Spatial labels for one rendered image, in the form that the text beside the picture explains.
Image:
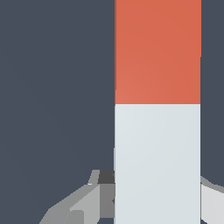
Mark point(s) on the orange and white peg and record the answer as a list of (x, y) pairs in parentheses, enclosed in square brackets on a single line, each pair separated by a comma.
[(157, 116)]

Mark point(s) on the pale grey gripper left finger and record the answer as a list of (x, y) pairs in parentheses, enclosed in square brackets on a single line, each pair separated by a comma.
[(87, 201)]

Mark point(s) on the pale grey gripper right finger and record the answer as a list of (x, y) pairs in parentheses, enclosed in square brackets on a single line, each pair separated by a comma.
[(213, 204)]

